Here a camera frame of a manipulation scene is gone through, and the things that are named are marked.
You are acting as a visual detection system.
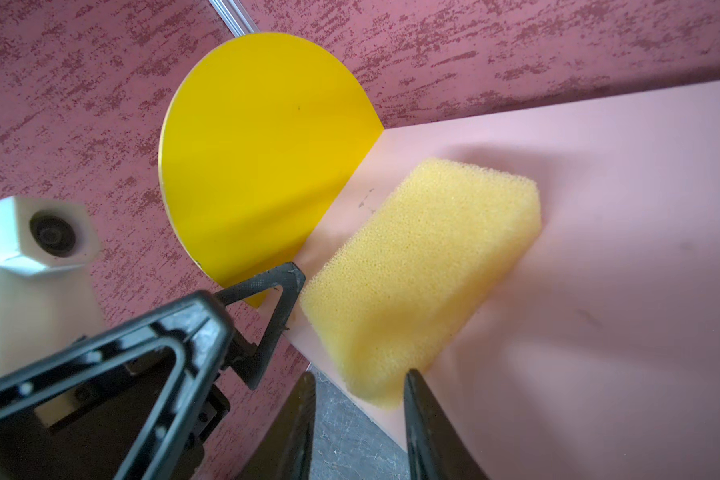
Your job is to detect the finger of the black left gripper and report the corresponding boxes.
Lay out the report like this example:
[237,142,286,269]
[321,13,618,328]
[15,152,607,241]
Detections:
[0,291,234,479]
[214,262,305,390]

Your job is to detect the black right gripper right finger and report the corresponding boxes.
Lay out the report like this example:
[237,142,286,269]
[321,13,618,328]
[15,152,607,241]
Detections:
[403,369,488,480]

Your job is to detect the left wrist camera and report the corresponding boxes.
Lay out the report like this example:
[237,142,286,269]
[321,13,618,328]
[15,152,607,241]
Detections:
[0,196,106,377]

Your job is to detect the left rear aluminium corner post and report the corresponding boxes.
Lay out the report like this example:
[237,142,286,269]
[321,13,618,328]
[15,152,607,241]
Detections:
[209,0,259,38]

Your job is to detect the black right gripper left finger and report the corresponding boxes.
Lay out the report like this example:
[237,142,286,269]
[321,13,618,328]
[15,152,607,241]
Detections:
[237,371,316,479]

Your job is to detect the pale yellow sponge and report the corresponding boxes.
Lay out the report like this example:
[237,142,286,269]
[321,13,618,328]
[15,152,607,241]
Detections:
[300,159,542,408]

